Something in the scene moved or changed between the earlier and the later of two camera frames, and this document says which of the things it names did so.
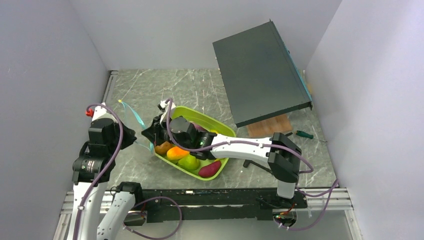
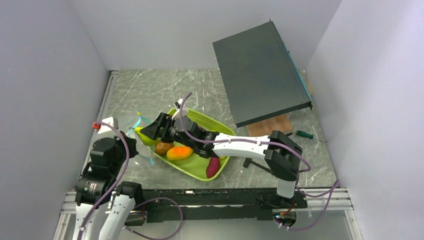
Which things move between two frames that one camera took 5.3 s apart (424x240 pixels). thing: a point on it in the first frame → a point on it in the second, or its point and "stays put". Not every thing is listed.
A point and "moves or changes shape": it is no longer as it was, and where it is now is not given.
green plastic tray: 210,124 stays put
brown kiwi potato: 163,148 stays put
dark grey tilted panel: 260,77 stays put
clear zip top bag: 135,123 moves or changes shape
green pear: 189,162 → 145,139
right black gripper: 153,133 stays put
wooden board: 267,128 stays put
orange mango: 175,153 stays put
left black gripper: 130,137 → 131,143
